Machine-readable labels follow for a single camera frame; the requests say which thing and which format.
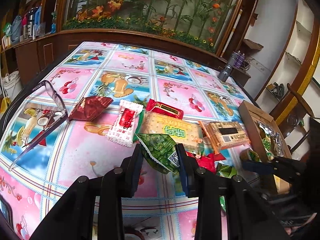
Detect large silver foil snack bag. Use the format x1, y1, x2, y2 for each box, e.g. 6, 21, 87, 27
257, 121, 285, 160

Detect yellow green snack packet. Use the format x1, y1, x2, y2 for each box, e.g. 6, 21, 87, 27
240, 148, 261, 162

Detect red snack bag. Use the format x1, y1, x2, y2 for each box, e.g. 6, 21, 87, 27
186, 152, 226, 174

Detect green pea snack packet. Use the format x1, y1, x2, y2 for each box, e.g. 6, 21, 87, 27
136, 133, 180, 174

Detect green Weidan cracker pack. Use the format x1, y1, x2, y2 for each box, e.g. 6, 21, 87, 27
139, 111, 204, 155

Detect white and red snack packet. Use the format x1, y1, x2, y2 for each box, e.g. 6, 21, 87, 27
106, 100, 143, 147

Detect orange-edged cracker pack with barcode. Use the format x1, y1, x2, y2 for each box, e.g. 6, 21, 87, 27
199, 121, 251, 154

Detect red rectangular snack packet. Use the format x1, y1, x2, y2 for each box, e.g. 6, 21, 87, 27
146, 99, 183, 120

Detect clear green-edged snack packet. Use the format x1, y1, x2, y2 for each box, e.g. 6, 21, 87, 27
216, 163, 238, 178

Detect wooden chair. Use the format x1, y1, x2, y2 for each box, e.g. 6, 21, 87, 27
268, 82, 320, 156

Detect cardboard box tray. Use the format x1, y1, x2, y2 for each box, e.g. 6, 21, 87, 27
237, 100, 293, 196

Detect dark red foil candy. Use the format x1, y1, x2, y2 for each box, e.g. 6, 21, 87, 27
69, 96, 113, 121

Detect colourful fruit print tablecloth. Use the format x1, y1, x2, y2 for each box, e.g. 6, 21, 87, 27
0, 41, 261, 240

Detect grey flashlight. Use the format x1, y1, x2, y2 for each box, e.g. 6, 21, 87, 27
217, 51, 240, 82

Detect eyeglasses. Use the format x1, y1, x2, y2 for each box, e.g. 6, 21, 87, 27
9, 80, 68, 171

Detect purple bottles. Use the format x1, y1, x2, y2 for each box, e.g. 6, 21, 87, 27
234, 51, 245, 69

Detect flower garden wall mural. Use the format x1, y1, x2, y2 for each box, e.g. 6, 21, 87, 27
63, 0, 236, 53

